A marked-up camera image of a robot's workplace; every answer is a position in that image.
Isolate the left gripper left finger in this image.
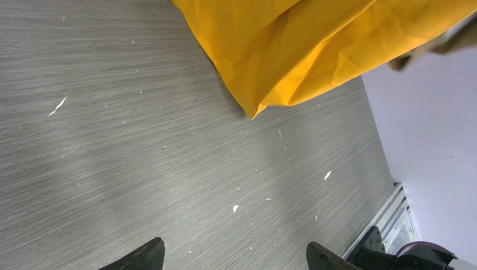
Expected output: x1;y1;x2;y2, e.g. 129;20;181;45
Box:
100;237;165;270

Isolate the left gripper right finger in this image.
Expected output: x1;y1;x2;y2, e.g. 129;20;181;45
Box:
306;241;359;270

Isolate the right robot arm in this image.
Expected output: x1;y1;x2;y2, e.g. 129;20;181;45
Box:
346;226;476;270

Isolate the tan brown garment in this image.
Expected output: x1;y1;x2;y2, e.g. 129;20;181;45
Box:
388;12;476;71

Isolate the aluminium rail frame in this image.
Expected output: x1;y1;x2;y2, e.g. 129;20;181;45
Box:
342;183;420;259

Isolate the yellow pleated skirt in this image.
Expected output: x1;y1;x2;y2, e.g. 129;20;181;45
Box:
174;0;476;119

